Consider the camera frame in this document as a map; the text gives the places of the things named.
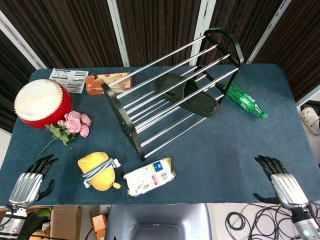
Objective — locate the pink artificial flower bouquet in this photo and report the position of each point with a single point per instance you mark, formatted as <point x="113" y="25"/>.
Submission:
<point x="73" y="123"/>

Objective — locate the black metal shoe rack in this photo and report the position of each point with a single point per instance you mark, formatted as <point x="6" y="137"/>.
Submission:
<point x="130" y="130"/>

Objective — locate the grey robot torso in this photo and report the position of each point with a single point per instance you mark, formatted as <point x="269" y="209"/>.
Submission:
<point x="157" y="222"/>

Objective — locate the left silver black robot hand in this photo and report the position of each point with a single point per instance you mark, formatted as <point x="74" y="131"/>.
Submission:
<point x="26" y="187"/>

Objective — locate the red drum with white skin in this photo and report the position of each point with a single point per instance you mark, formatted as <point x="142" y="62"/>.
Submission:
<point x="37" y="100"/>

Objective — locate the black rubber slipper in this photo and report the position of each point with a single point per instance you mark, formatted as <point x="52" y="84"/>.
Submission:
<point x="200" y="105"/>

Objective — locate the white clog shoe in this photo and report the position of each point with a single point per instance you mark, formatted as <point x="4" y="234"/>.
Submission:
<point x="311" y="120"/>

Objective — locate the orange small box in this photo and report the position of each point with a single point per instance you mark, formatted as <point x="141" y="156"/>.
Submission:
<point x="99" y="226"/>

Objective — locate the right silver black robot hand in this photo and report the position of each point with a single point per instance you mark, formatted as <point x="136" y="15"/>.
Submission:
<point x="288" y="190"/>

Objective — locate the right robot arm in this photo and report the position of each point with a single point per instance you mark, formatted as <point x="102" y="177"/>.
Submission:
<point x="303" y="225"/>

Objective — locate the white wet wipes pack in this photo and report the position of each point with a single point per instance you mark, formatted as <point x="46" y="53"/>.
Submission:
<point x="147" y="180"/>

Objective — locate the white metal frame post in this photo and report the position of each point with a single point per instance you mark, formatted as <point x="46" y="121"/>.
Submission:
<point x="203" y="20"/>
<point x="22" y="41"/>
<point x="268" y="32"/>
<point x="118" y="32"/>

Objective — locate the blue table cloth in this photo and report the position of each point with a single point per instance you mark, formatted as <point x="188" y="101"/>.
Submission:
<point x="212" y="155"/>

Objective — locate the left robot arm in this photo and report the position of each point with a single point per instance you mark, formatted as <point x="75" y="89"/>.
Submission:
<point x="12" y="222"/>

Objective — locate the orange tissue box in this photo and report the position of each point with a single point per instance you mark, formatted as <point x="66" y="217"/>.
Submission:
<point x="96" y="85"/>

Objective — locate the white printed paper leaflet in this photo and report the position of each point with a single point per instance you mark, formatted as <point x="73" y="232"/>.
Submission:
<point x="72" y="80"/>

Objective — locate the brown cardboard box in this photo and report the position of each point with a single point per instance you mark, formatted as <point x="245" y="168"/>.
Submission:
<point x="66" y="222"/>

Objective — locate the green plastic bottle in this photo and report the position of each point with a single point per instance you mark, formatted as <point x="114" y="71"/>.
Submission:
<point x="246" y="101"/>

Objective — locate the yellow plush toy with scarf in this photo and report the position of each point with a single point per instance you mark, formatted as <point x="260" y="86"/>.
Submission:
<point x="102" y="180"/>

